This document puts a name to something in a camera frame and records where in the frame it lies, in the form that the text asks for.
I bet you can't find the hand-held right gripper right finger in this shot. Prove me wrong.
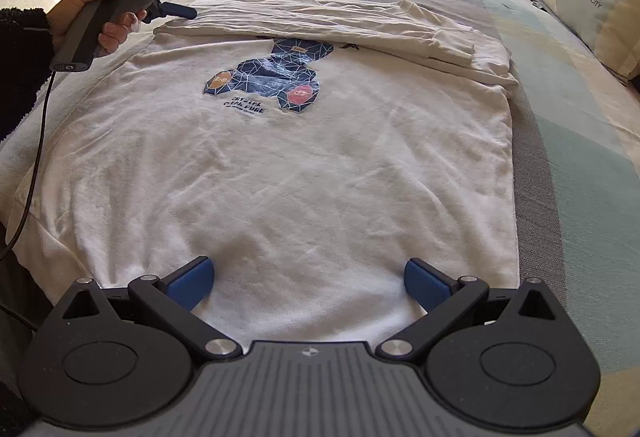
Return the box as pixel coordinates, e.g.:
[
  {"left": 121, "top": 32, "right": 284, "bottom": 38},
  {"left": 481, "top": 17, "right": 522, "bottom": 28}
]
[{"left": 377, "top": 258, "right": 571, "bottom": 364}]

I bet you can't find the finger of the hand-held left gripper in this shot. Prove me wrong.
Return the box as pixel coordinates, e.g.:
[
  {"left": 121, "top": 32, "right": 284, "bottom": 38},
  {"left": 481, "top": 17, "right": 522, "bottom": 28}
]
[{"left": 150, "top": 1, "right": 197, "bottom": 22}]

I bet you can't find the person's left hand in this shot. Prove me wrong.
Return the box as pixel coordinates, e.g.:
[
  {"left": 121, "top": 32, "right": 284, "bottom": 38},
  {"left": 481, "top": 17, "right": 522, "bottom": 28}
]
[{"left": 46, "top": 0, "right": 151, "bottom": 58}]

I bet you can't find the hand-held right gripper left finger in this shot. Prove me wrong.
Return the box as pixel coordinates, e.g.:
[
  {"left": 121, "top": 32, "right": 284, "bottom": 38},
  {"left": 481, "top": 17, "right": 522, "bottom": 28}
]
[{"left": 60, "top": 256, "right": 243, "bottom": 364}]

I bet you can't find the person's left forearm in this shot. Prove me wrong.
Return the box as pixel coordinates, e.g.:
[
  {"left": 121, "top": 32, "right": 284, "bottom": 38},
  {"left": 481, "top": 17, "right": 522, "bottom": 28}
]
[{"left": 0, "top": 7, "right": 55, "bottom": 142}]

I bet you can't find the white printed long-sleeve shirt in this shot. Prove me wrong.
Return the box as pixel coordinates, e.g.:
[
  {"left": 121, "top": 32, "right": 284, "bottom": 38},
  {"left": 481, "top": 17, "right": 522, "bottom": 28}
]
[{"left": 12, "top": 0, "right": 521, "bottom": 343}]

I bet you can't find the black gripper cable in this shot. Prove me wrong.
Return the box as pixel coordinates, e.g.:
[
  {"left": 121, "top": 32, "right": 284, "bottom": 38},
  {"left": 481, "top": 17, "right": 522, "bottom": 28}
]
[{"left": 0, "top": 69, "right": 56, "bottom": 333}]

